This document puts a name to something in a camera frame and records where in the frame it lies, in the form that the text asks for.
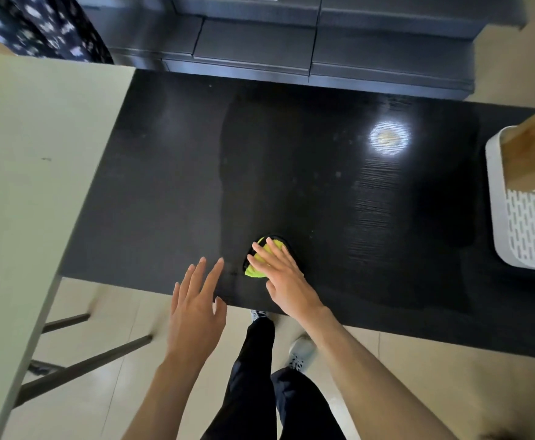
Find person's left hand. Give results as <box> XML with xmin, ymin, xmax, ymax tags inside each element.
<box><xmin>167</xmin><ymin>257</ymin><xmax>228</xmax><ymax>365</ymax></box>

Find person's right hand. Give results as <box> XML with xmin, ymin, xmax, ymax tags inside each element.
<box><xmin>247</xmin><ymin>238</ymin><xmax>326</xmax><ymax>322</ymax></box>

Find yellow-green cleaning cloth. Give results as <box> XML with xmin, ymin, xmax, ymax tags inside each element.
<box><xmin>244</xmin><ymin>236</ymin><xmax>287</xmax><ymax>279</ymax></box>

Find person's left forearm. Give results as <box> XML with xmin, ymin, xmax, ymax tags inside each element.
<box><xmin>121</xmin><ymin>356</ymin><xmax>205</xmax><ymax>440</ymax></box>

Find person's right forearm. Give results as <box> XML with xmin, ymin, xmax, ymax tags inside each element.
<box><xmin>300</xmin><ymin>307</ymin><xmax>461</xmax><ymax>440</ymax></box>

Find person's white right shoe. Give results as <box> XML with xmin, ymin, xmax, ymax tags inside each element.
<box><xmin>287</xmin><ymin>336</ymin><xmax>318</xmax><ymax>374</ymax></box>

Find person's black trousers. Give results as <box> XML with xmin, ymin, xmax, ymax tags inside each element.
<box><xmin>201</xmin><ymin>316</ymin><xmax>347</xmax><ymax>440</ymax></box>

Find grey drawer cabinet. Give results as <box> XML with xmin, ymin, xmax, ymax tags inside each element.
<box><xmin>73</xmin><ymin>0</ymin><xmax>527</xmax><ymax>101</ymax></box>

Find white perforated plastic basket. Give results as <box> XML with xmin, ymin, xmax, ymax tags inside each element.
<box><xmin>485</xmin><ymin>126</ymin><xmax>535</xmax><ymax>274</ymax></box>

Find dark floral fabric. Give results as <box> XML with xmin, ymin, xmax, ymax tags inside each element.
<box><xmin>0</xmin><ymin>0</ymin><xmax>115</xmax><ymax>65</ymax></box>

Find dark metal table frame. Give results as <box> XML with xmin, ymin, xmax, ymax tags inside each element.
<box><xmin>13</xmin><ymin>313</ymin><xmax>154</xmax><ymax>409</ymax></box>

